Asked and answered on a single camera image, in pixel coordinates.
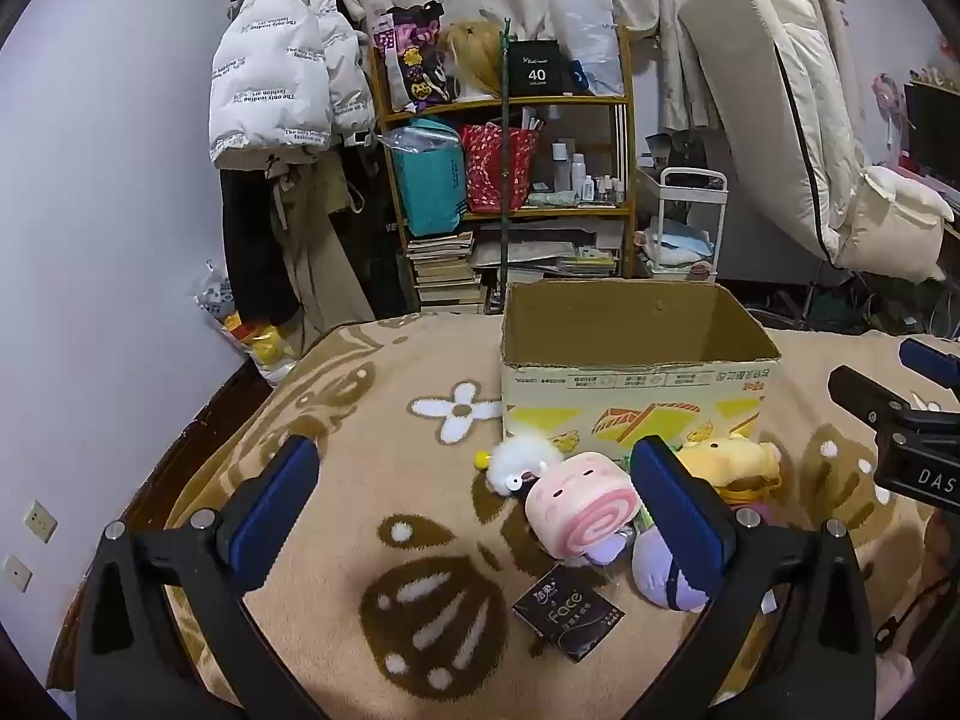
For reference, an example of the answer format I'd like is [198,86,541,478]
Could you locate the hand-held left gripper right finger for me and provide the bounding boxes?
[622,435,878,720]

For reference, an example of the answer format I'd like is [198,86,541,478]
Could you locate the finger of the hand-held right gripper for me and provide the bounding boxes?
[898,338,960,392]
[828,365,927,430]

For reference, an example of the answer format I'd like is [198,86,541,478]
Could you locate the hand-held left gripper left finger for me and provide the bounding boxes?
[75,435,323,720]

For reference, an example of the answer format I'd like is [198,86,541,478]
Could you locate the purple plush toy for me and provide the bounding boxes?
[581,521,712,614]

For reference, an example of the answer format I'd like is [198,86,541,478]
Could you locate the yellow plush toy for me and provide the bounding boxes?
[675,435,783,505]

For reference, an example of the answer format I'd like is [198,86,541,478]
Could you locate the pink swiss roll plush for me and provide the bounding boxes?
[523,452,644,560]

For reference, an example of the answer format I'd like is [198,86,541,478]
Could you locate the white fluffy plush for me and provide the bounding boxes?
[474,435,563,497]

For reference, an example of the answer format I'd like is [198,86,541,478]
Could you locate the printed cardboard box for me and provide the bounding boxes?
[500,279,783,464]

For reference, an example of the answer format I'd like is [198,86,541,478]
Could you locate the black tissue packet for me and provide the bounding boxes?
[512,568,626,662]

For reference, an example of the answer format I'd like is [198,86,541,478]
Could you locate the beige flower print blanket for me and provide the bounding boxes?
[161,311,960,720]

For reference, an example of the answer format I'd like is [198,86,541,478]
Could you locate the plastic bag of toys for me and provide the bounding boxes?
[191,262,301,383]

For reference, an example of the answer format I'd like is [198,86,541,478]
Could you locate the black screen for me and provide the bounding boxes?
[904,82,960,181]

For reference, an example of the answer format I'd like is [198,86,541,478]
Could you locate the light blue cloth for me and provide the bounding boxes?
[649,229,713,262]

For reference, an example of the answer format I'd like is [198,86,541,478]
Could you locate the beige hanging coat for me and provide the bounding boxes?
[274,150,376,353]

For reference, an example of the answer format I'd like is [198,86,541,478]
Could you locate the pink ornament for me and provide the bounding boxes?
[870,73,912,166]

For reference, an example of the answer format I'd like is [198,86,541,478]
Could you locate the white trolley cart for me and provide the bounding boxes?
[636,165,728,284]

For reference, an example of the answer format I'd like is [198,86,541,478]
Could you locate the black hanging garment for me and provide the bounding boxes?
[220,161,301,327]

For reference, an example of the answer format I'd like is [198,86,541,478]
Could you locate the stack of books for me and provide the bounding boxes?
[406,229,485,314]
[480,221,622,278]

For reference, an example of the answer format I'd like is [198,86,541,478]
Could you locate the cream folded mattress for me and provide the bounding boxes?
[679,0,955,286]

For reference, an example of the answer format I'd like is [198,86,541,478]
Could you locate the group of white cosmetic bottles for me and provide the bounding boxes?
[551,139,627,205]

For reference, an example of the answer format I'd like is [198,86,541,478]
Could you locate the teal bag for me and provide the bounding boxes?
[390,120,467,237]

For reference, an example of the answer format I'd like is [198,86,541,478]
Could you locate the green pole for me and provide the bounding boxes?
[496,19,518,316]

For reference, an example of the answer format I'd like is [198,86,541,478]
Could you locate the red gift bag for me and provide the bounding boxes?
[459,122,541,215]

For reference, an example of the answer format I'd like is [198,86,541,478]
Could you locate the white puffer jacket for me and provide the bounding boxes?
[208,0,376,167]

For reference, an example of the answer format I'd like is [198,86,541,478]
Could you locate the wooden shelf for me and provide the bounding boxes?
[367,22,638,316]

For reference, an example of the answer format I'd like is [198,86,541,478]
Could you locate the clear plastic bag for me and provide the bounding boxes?
[555,0,625,97]

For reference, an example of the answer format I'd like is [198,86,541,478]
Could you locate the black box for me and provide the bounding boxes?
[508,40,575,97]

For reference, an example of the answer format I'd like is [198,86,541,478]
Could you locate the purple printed bag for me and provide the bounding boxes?
[375,4,458,113]

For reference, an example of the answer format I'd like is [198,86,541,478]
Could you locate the blonde wig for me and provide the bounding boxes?
[442,19,511,102]

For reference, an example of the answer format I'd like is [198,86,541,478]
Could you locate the dark wooden bed frame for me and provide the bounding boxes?
[120,360,260,541]

